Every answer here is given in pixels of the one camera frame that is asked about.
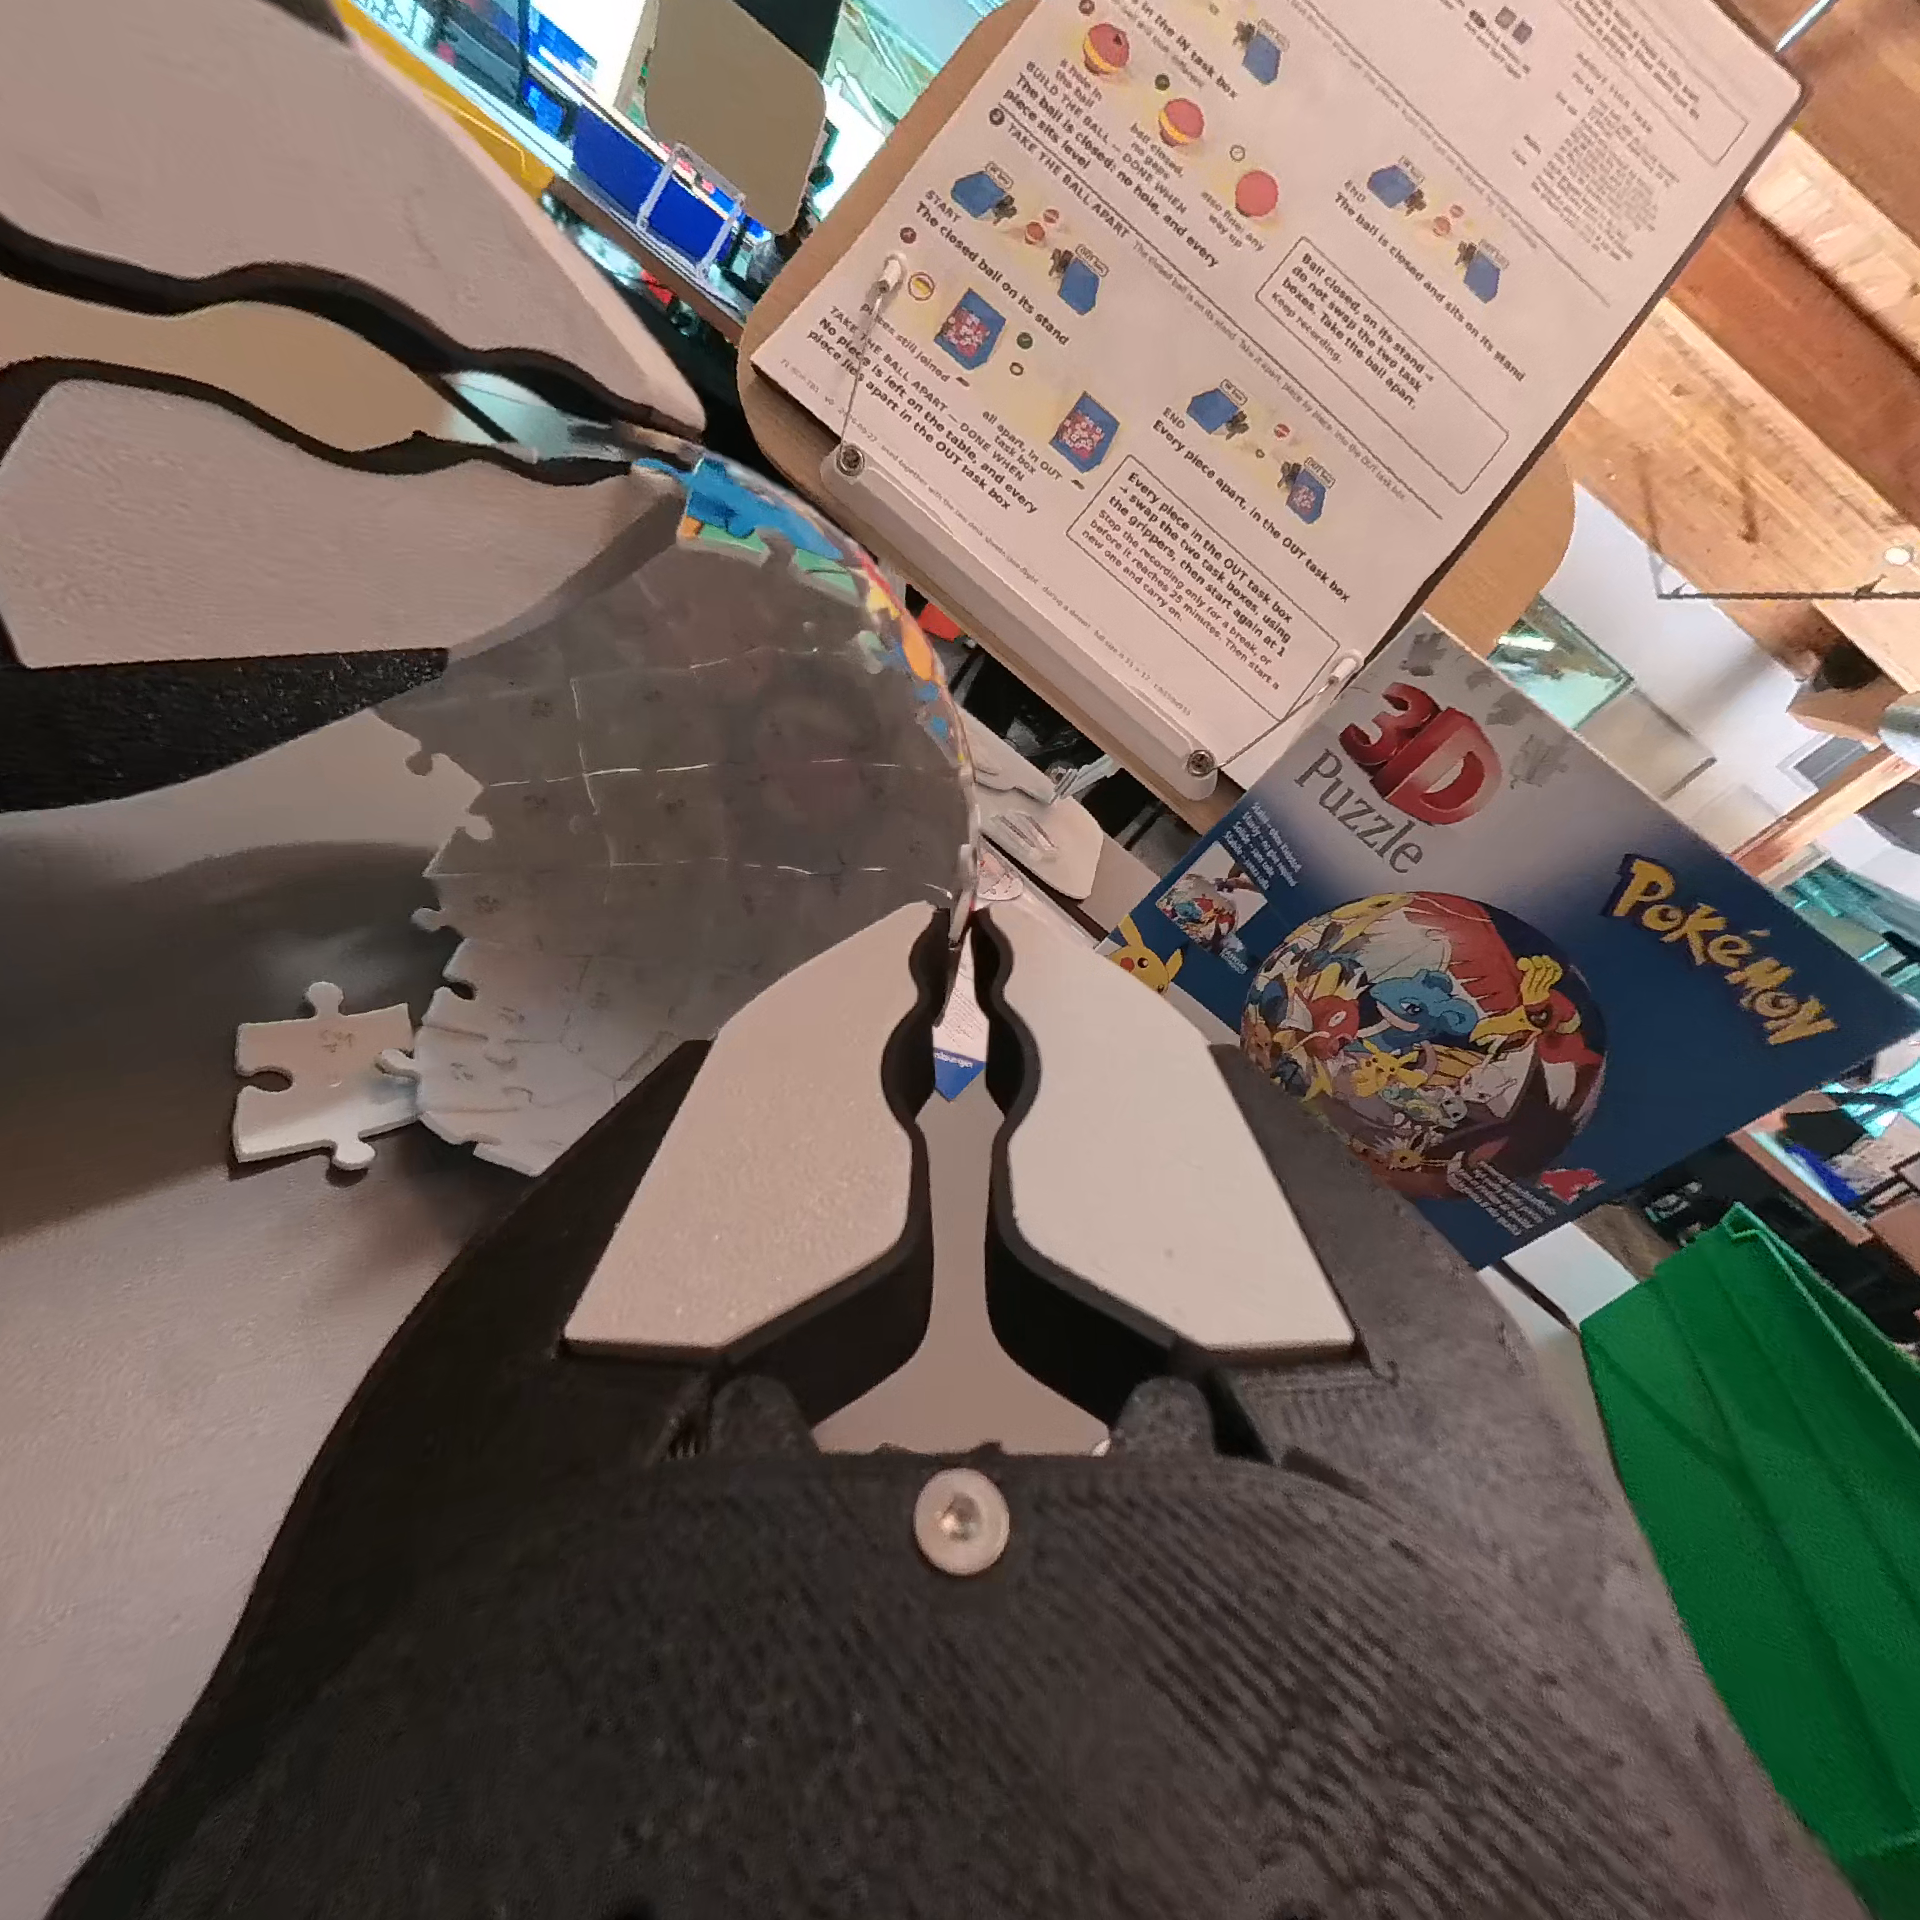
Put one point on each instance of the blue storage crate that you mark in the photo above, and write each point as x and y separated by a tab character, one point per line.
615	166

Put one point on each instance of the green plastic bin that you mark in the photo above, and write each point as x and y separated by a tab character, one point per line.
1769	1504

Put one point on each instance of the white instruction board on stand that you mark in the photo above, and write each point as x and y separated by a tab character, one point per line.
1018	629

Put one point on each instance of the wooden sheet board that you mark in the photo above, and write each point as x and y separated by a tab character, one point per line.
1514	569

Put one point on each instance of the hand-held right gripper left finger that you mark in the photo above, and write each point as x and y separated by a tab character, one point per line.
753	1173

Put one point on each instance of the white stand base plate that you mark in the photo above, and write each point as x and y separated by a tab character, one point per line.
1048	847

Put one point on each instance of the beige flat panel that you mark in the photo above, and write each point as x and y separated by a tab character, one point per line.
738	106

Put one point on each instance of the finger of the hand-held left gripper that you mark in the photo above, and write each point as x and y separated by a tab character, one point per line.
302	166
302	558

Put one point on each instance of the blue puzzle box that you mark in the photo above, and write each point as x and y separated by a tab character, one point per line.
1501	842

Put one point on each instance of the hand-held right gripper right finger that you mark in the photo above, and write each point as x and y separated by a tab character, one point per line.
1156	1184

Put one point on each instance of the white instruction sheet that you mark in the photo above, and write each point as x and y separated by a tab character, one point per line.
1350	299

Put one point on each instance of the white-backed puzzle piece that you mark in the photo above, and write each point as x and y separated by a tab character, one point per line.
322	1080

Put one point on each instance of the colourful puzzle ball shell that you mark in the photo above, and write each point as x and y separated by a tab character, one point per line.
702	777

